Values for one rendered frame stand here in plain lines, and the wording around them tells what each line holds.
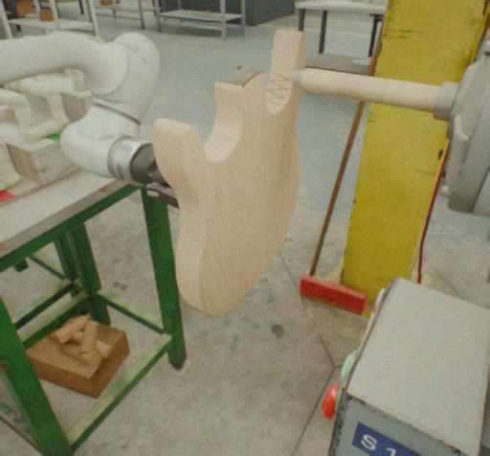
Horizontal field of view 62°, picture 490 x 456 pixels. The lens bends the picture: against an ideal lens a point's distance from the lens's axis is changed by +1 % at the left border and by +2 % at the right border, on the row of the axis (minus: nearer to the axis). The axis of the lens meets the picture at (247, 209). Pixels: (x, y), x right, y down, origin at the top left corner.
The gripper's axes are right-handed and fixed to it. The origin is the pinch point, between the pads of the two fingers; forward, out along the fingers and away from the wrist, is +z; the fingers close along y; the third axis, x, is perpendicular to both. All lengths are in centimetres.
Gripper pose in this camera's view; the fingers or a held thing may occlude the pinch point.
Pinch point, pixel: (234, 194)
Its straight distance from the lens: 69.7
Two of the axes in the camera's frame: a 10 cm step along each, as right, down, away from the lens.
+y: -5.2, 5.6, -6.4
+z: 8.5, 3.0, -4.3
